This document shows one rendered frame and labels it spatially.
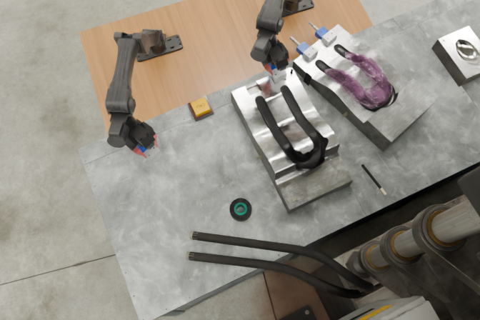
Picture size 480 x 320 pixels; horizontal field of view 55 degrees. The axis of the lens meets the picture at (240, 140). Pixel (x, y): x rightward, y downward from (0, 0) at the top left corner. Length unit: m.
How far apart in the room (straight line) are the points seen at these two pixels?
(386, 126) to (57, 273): 1.81
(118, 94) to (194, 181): 0.48
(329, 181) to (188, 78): 0.71
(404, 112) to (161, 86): 0.95
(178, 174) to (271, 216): 0.38
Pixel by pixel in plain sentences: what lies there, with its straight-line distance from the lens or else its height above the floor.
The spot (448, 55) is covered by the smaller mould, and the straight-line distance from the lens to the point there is 2.06.
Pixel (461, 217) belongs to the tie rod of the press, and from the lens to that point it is 0.90.
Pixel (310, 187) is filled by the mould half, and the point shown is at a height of 0.86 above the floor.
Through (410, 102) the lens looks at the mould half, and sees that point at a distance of 1.85.
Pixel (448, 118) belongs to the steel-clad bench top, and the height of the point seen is 0.80.
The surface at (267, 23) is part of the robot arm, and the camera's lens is 1.57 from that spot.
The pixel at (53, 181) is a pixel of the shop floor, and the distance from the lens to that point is 2.79.
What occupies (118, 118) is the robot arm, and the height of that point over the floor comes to 1.16.
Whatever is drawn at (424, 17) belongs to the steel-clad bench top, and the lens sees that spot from 2.21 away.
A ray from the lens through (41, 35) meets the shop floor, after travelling 3.24.
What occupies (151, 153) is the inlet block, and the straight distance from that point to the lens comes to 1.65.
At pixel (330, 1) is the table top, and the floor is 0.80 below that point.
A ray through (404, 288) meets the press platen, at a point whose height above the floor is 1.04.
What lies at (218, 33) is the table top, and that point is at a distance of 2.03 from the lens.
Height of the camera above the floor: 2.49
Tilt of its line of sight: 69 degrees down
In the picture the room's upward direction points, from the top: 1 degrees counter-clockwise
